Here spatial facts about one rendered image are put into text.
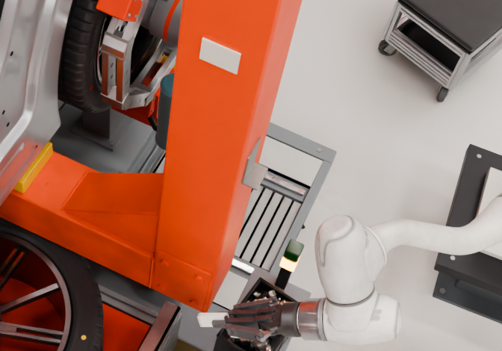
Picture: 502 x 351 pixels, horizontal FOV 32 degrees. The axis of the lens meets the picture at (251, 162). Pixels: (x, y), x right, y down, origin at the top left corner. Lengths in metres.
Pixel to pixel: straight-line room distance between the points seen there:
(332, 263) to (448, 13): 1.79
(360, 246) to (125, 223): 0.62
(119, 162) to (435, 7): 1.32
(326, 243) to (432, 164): 1.65
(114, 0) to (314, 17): 1.72
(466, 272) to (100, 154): 1.20
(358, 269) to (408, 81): 1.89
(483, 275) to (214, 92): 1.44
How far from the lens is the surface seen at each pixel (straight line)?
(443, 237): 1.94
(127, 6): 2.05
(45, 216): 2.25
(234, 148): 1.65
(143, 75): 2.55
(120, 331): 2.51
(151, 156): 2.93
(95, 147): 2.87
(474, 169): 3.00
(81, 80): 2.22
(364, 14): 3.74
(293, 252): 2.23
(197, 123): 1.64
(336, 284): 1.76
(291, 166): 3.08
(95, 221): 2.17
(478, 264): 2.80
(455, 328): 3.03
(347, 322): 1.82
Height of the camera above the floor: 2.58
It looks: 55 degrees down
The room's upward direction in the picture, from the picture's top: 14 degrees clockwise
